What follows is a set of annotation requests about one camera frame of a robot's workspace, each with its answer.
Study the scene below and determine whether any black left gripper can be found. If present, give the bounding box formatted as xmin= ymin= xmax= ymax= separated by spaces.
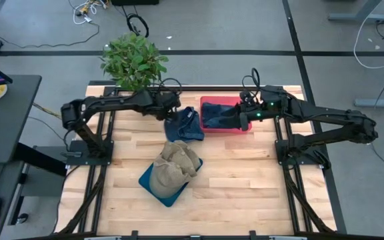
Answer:
xmin=151 ymin=89 xmax=182 ymax=123

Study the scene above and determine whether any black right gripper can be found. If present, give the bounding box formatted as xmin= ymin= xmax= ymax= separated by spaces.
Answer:
xmin=223 ymin=95 xmax=269 ymax=132

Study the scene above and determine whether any pink plastic bin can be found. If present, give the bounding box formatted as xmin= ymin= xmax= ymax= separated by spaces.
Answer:
xmin=199 ymin=95 xmax=253 ymax=134

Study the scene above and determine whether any navy baseball cap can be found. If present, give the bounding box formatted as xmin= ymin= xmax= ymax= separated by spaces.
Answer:
xmin=201 ymin=102 xmax=243 ymax=129
xmin=163 ymin=106 xmax=205 ymax=143

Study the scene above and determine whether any green plant in black pot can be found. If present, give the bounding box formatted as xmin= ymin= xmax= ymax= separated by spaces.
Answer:
xmin=100 ymin=31 xmax=169 ymax=93

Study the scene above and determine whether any teal plastic bin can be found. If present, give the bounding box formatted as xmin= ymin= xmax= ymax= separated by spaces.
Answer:
xmin=138 ymin=158 xmax=204 ymax=208

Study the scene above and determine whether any black box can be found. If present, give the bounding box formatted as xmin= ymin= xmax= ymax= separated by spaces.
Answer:
xmin=111 ymin=0 xmax=160 ymax=6

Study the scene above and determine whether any grey desk foot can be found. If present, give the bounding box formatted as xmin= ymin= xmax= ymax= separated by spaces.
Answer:
xmin=327 ymin=0 xmax=384 ymax=24
xmin=354 ymin=90 xmax=384 ymax=109

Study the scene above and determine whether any black desk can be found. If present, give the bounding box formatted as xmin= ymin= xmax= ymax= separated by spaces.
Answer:
xmin=0 ymin=75 xmax=68 ymax=240

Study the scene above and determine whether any black aluminium table frame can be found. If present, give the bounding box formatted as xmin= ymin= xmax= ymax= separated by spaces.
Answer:
xmin=55 ymin=85 xmax=338 ymax=240

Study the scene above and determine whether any black coiled cable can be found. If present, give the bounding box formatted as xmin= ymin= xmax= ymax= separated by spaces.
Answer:
xmin=125 ymin=12 xmax=150 ymax=38

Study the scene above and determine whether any white cable bundle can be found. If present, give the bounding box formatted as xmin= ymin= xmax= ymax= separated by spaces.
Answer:
xmin=68 ymin=0 xmax=110 ymax=26

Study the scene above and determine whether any white floor cable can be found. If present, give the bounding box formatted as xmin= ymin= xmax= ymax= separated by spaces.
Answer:
xmin=353 ymin=0 xmax=384 ymax=70

